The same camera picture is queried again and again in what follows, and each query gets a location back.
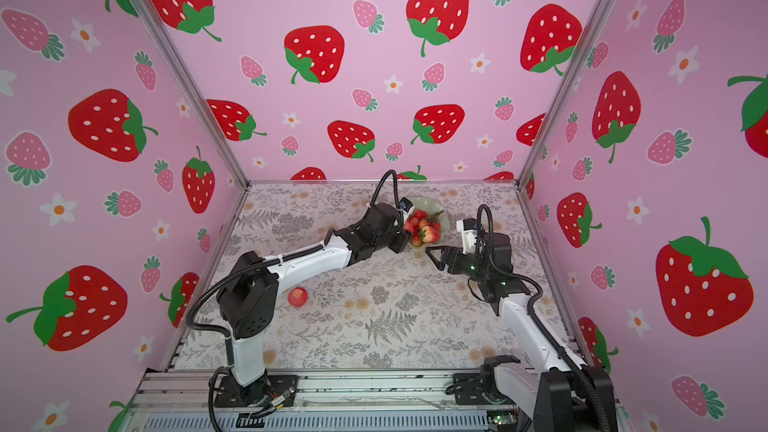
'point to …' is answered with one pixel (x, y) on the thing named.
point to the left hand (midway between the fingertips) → (407, 228)
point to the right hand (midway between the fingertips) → (433, 251)
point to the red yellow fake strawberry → (429, 234)
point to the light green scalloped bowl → (432, 206)
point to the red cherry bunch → (420, 218)
